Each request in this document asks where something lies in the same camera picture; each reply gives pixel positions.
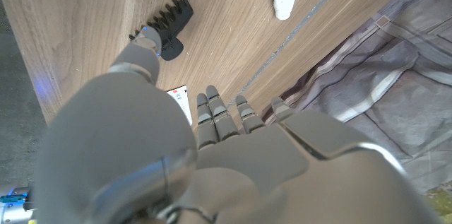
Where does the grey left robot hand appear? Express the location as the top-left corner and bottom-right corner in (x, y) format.
(33, 25), (442, 224)

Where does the black claw hair clip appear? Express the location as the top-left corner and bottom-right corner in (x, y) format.
(129, 0), (194, 61)

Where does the white green toothpaste tube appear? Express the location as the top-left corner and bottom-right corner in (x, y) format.
(165, 85), (194, 126)

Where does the printed sofa room backdrop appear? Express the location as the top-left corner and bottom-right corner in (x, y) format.
(263, 0), (452, 218)

